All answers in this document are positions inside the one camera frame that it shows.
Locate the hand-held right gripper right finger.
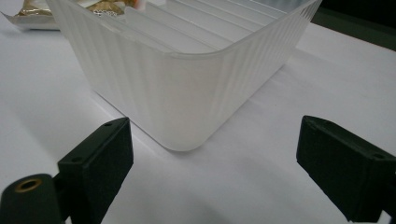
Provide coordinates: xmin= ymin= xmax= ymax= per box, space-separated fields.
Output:
xmin=295 ymin=115 xmax=396 ymax=224

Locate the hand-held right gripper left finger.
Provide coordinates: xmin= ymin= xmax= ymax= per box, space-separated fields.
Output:
xmin=57 ymin=117 xmax=134 ymax=224

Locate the white ribbed plastic basket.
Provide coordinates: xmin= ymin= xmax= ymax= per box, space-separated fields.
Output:
xmin=46 ymin=0 xmax=323 ymax=153

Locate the gold patterned snack packet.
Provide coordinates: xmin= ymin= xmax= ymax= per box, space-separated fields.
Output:
xmin=84 ymin=0 xmax=145 ymax=18

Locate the gold foil snack packet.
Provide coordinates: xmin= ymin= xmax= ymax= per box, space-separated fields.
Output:
xmin=0 ymin=0 xmax=61 ymax=32

